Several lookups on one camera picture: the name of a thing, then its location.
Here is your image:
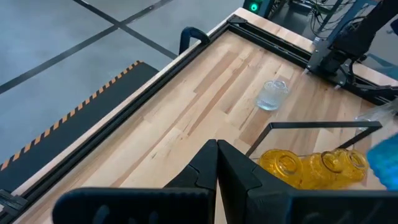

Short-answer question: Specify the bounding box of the black aluminium table frame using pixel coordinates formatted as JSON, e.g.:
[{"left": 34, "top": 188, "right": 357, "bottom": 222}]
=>
[{"left": 0, "top": 14, "right": 398, "bottom": 224}]

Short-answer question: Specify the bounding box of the small clear ribbed glass vase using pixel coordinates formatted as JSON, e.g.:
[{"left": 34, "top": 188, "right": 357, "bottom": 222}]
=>
[{"left": 255, "top": 79, "right": 290, "bottom": 112}]

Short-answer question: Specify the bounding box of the amber ribbed glass vase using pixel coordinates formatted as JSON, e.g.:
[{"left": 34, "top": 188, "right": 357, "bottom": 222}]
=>
[
  {"left": 300, "top": 151, "right": 343, "bottom": 190},
  {"left": 337, "top": 148, "right": 370, "bottom": 184}
]

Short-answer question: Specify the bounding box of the teal glass vase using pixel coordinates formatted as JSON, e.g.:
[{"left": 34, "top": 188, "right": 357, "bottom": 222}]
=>
[{"left": 366, "top": 133, "right": 398, "bottom": 191}]

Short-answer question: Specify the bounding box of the amber diamond-pattern glass jar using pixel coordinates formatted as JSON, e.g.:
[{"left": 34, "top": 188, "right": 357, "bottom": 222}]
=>
[{"left": 258, "top": 148, "right": 303, "bottom": 189}]

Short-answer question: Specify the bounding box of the black hazard-striped floor mat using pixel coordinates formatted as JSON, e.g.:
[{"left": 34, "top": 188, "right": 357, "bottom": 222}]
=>
[{"left": 0, "top": 60, "right": 160, "bottom": 194}]

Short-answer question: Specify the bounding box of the wooden tray with black handles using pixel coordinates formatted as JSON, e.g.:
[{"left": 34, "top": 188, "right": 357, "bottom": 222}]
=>
[{"left": 245, "top": 120, "right": 398, "bottom": 191}]

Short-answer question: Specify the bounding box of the black box with green light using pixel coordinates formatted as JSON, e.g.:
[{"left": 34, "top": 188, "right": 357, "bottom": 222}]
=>
[{"left": 242, "top": 0, "right": 268, "bottom": 16}]

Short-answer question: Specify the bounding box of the black metal stand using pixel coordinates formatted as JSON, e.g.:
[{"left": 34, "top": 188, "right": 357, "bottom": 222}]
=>
[{"left": 310, "top": 0, "right": 398, "bottom": 80}]

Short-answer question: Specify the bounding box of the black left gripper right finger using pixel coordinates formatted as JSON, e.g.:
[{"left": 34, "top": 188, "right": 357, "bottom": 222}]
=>
[{"left": 217, "top": 139, "right": 398, "bottom": 224}]

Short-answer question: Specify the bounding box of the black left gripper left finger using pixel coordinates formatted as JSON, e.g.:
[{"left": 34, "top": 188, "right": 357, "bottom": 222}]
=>
[{"left": 52, "top": 139, "right": 218, "bottom": 224}]

